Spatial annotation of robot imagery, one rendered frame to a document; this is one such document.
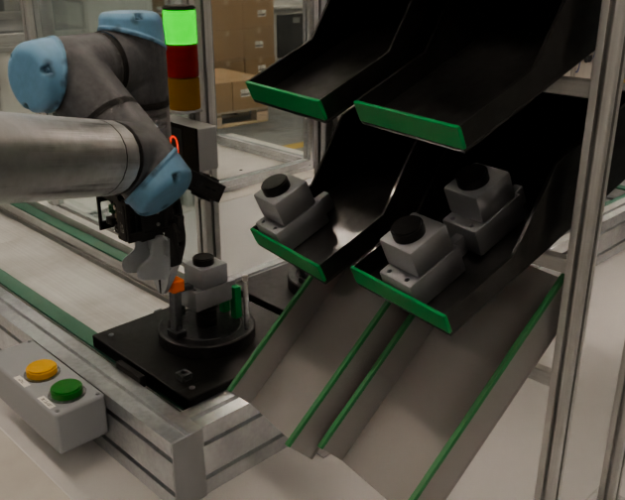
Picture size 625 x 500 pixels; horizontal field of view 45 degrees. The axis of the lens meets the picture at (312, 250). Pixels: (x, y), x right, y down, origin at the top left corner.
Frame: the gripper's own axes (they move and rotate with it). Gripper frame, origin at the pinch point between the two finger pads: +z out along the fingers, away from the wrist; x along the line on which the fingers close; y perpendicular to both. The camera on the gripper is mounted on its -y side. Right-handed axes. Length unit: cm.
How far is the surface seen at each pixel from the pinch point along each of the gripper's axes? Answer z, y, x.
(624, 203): 11, -114, 14
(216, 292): 2.7, -6.7, 2.2
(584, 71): 62, -644, -254
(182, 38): -29.8, -16.7, -16.7
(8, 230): 16, -11, -78
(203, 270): -1.1, -4.8, 2.1
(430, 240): -18.5, 1.2, 43.9
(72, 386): 10.2, 14.7, -0.8
